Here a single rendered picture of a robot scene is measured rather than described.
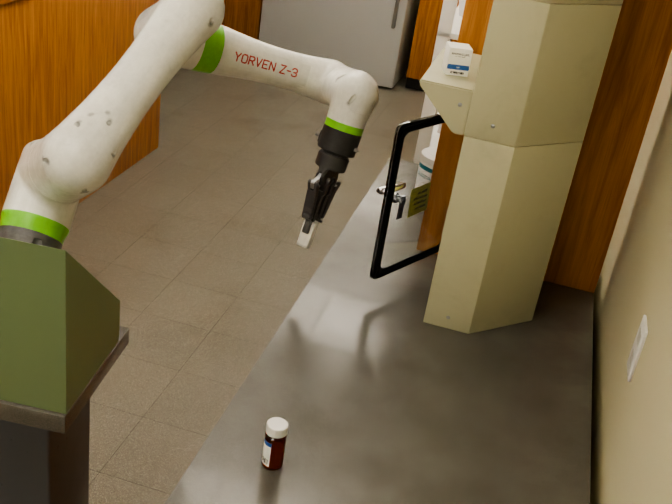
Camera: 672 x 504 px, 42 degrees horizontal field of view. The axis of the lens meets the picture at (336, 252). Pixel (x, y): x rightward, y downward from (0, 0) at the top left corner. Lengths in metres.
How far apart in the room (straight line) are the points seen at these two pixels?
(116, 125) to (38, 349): 0.42
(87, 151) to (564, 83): 0.97
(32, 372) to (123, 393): 1.63
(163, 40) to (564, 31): 0.79
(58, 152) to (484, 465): 0.96
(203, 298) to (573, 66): 2.35
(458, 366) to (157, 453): 1.38
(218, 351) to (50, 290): 2.02
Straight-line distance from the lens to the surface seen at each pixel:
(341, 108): 2.01
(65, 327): 1.61
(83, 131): 1.62
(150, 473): 2.99
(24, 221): 1.74
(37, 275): 1.58
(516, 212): 1.99
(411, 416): 1.80
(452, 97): 1.89
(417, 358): 1.97
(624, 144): 2.28
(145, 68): 1.71
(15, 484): 1.97
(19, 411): 1.75
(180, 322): 3.71
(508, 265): 2.06
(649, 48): 2.23
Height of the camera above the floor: 2.02
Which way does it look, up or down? 27 degrees down
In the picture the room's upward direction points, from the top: 9 degrees clockwise
